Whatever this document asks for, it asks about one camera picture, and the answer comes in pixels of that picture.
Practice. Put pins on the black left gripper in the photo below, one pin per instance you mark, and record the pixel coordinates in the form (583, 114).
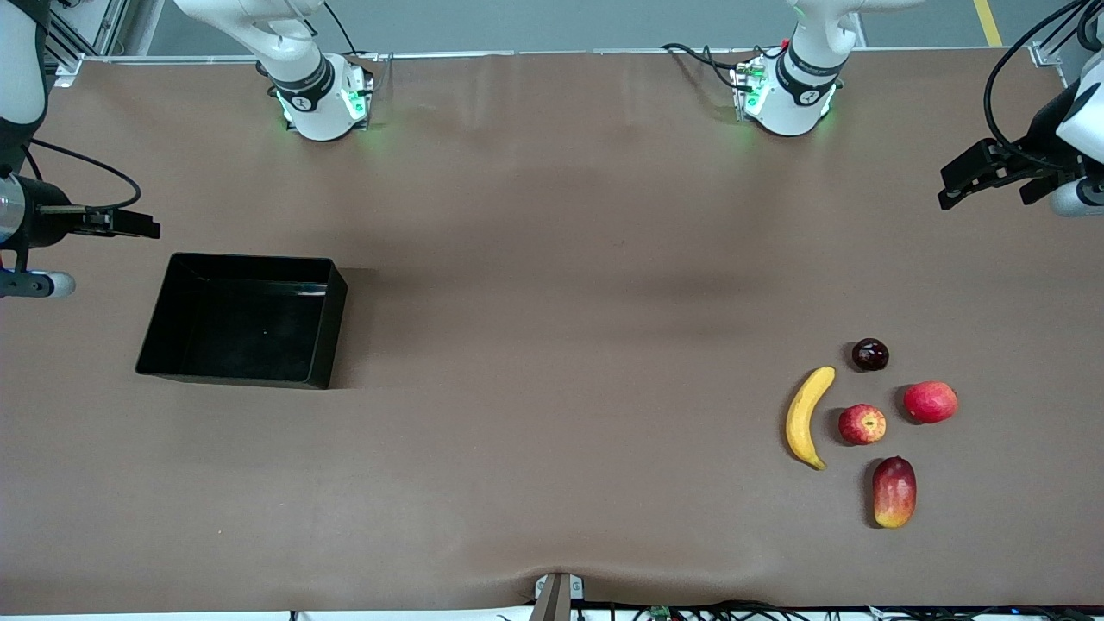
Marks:
(1036, 153)

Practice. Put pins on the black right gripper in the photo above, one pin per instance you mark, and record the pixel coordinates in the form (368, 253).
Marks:
(43, 222)

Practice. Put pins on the black plastic box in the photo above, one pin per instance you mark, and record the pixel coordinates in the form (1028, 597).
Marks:
(250, 323)

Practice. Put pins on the small red yellow apple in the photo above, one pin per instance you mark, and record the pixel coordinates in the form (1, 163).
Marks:
(862, 424)

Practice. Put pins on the yellow banana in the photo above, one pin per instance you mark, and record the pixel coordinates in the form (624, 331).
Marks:
(802, 423)

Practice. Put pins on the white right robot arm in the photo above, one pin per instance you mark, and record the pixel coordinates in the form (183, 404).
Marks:
(315, 103)

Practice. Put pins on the dark purple plum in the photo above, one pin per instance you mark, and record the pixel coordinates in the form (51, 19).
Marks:
(870, 355)

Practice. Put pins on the red round peach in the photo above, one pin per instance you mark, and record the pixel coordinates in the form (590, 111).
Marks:
(931, 403)

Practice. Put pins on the red yellow mango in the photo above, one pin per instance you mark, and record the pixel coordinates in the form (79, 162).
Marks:
(894, 493)

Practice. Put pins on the brown table mat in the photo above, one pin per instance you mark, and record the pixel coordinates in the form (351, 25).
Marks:
(552, 259)

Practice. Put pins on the aluminium frame profile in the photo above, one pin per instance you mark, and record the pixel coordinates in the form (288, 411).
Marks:
(1048, 53)
(86, 26)

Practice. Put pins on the silver table edge rail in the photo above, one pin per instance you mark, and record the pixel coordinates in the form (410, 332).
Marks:
(448, 54)

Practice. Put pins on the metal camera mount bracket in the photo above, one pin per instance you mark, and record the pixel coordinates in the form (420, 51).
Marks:
(556, 595)

